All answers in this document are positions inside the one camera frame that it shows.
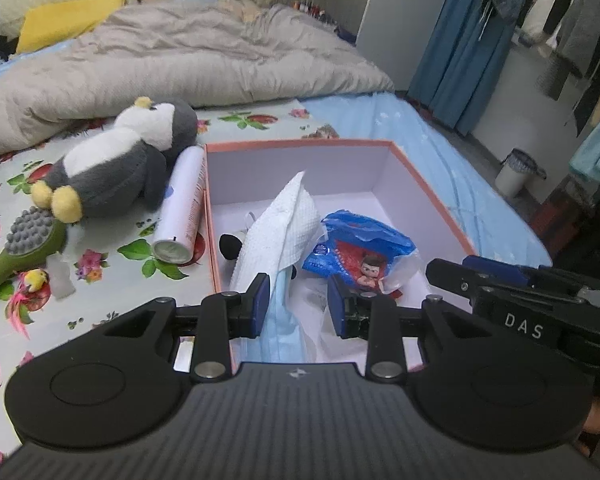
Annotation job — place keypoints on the white trash bin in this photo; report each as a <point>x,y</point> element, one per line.
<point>515,177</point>

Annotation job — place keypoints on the blue tissue packet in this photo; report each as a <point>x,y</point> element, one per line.
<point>375,237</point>

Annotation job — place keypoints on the white paper towel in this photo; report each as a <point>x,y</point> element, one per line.
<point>280,230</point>

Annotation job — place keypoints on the small panda plush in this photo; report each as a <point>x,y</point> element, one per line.
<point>228,246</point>

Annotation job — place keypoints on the light blue garment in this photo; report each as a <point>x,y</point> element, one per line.
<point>597,147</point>

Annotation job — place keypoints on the white spray can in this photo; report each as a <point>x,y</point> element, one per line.
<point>182,210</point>

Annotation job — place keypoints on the light blue bedsheet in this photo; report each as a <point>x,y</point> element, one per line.
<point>430,160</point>

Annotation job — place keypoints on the blue curtain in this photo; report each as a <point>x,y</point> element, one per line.
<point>460,45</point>

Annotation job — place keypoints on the grey striped sweater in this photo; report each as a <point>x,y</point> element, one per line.
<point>575,25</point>

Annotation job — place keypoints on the floral printed bedsheet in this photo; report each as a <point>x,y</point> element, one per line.
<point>115,285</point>

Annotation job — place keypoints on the yellow pillow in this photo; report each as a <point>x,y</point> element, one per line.
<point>65,20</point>

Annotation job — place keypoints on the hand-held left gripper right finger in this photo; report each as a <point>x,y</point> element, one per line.
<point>336,307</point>

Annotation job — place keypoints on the blue face mask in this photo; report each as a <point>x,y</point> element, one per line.
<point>285,320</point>

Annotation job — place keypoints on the white wardrobe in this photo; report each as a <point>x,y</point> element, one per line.
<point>400,20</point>

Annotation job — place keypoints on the green massage brush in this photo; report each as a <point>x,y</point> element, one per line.
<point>25,250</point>

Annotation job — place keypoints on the row of small bottles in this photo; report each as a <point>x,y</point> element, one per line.
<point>310,7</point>

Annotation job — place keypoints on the small clear plastic wrapper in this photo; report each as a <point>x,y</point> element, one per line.
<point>62,277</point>

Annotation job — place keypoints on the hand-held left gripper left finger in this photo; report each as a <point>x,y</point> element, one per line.
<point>261,307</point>

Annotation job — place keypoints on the pink cardboard box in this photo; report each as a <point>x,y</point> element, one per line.
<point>330,175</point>

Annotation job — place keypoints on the grey penguin plush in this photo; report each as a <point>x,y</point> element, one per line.
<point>115,170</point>

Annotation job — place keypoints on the grey duvet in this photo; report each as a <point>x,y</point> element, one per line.
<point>180,65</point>

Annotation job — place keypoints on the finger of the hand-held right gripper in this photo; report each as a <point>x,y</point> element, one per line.
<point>452,280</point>
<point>500,270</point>

